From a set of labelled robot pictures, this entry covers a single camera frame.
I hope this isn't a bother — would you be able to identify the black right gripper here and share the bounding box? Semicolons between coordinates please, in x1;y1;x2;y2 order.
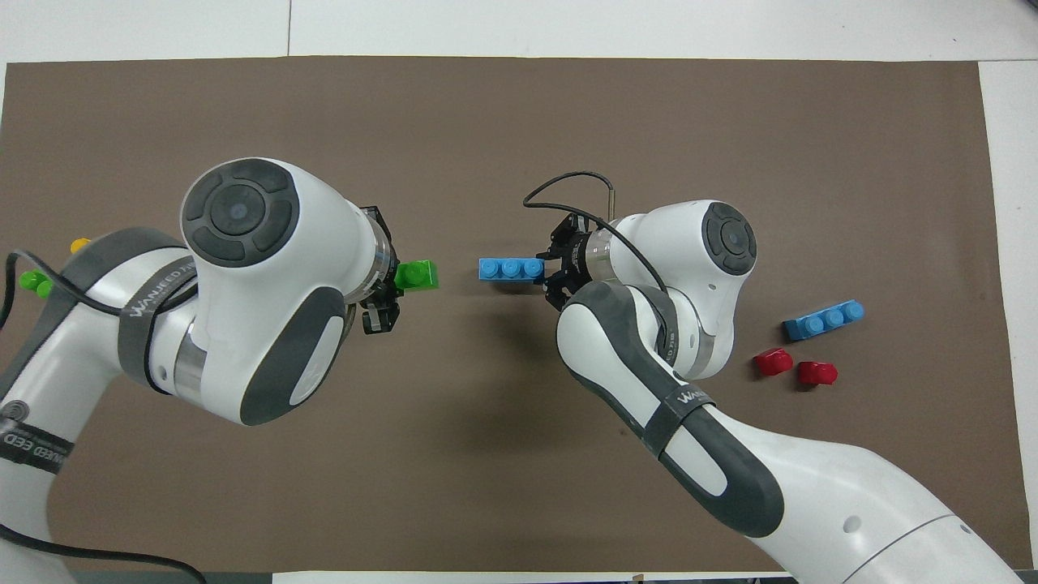
541;212;598;314

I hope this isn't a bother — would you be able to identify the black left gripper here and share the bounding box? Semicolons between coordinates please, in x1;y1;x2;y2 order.
359;206;405;336

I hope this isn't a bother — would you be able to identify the blue three-stud toy brick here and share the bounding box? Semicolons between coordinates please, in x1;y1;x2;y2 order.
783;299;866;342
478;256;547;284

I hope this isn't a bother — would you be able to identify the brown table mat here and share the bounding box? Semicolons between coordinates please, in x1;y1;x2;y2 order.
0;55;1035;573

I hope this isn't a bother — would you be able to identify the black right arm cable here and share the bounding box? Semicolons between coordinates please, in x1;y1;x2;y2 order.
522;171;676;362

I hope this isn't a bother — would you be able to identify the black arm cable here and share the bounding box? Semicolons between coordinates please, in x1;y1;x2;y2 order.
0;250;208;584
522;171;676;362

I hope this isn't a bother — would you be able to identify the gray velcro arm strap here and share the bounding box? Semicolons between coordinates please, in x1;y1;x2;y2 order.
644;386;716;460
117;255;200;392
0;420;75;476

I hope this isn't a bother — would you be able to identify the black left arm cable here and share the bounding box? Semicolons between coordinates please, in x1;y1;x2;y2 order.
0;250;208;584

